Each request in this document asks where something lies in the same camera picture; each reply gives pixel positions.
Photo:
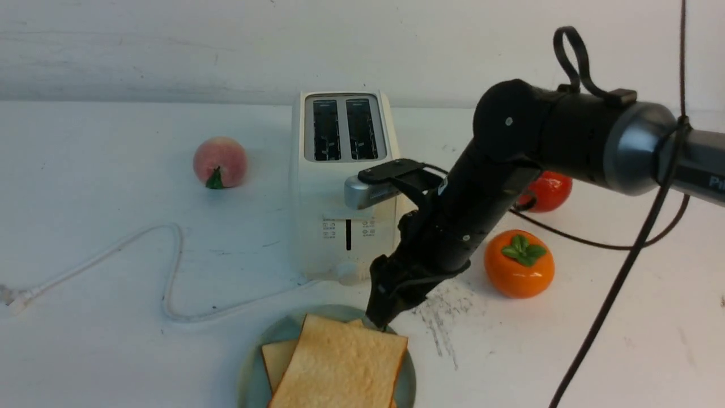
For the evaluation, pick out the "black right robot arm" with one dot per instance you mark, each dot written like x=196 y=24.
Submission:
x=519 y=131

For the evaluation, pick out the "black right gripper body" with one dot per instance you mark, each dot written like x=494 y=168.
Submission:
x=428 y=254

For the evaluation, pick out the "pink peach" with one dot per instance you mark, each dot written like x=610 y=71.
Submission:
x=220 y=163

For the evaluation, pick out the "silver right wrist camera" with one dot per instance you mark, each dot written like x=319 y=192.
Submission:
x=374 y=190

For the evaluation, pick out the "red apple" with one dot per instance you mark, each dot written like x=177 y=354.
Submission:
x=547 y=193

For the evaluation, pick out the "white two-slot toaster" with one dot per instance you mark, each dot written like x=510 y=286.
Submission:
x=336 y=134

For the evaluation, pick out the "toast slice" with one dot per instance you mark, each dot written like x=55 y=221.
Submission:
x=277 y=357
x=340 y=365

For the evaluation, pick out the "orange persimmon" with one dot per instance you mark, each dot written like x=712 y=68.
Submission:
x=518 y=264

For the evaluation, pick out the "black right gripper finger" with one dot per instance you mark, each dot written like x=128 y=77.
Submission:
x=391 y=295

